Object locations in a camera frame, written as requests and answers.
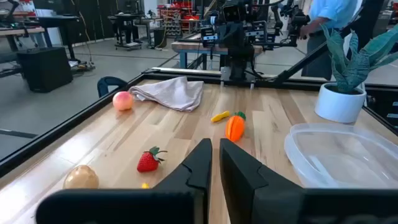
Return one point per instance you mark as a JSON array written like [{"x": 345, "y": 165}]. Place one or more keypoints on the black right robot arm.
[{"x": 237, "y": 67}]

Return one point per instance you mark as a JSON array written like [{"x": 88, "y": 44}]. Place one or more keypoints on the red toy strawberry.
[{"x": 148, "y": 162}]

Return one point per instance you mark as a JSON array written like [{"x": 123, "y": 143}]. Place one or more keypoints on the black background robot arm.
[{"x": 295, "y": 21}]

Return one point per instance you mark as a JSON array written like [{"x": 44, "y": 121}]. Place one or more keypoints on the clear plastic tupperware container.
[{"x": 342, "y": 155}]

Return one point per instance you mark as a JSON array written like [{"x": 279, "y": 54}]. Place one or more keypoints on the green snake plant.
[{"x": 351, "y": 68}]

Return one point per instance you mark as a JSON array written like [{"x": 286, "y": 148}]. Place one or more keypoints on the tan toy potato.
[{"x": 81, "y": 178}]

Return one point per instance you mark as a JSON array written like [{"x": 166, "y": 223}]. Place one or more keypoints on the yellow toy banana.
[{"x": 220, "y": 116}]

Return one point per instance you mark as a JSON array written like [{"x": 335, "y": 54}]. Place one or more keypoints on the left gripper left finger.
[{"x": 192, "y": 180}]

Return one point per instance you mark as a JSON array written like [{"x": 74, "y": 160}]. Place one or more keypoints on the black speaker box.
[{"x": 46, "y": 70}]

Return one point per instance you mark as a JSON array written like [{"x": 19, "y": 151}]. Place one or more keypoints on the table with blue legs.
[{"x": 192, "y": 47}]

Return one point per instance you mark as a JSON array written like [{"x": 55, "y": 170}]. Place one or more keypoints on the black equipment cart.
[{"x": 127, "y": 17}]

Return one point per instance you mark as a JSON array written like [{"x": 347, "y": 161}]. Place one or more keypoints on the wooden workbench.
[{"x": 18, "y": 31}]

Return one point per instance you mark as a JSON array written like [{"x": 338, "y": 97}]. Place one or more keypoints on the person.
[{"x": 329, "y": 12}]

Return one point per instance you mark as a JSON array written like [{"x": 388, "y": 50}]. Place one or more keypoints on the red storage shelves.
[{"x": 186, "y": 6}]

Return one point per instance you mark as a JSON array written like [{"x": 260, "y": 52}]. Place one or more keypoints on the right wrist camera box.
[{"x": 233, "y": 12}]

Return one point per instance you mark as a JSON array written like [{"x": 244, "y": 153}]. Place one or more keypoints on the black desk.
[{"x": 59, "y": 19}]

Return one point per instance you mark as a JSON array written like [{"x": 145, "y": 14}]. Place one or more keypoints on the white plant pot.
[{"x": 339, "y": 107}]

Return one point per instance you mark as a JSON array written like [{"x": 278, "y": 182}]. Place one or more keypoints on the pink toy peach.
[{"x": 122, "y": 101}]

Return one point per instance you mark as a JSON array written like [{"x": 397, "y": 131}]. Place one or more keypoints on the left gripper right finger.
[{"x": 245, "y": 186}]

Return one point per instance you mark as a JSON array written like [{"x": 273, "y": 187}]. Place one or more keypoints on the beige folded cloth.
[{"x": 171, "y": 93}]

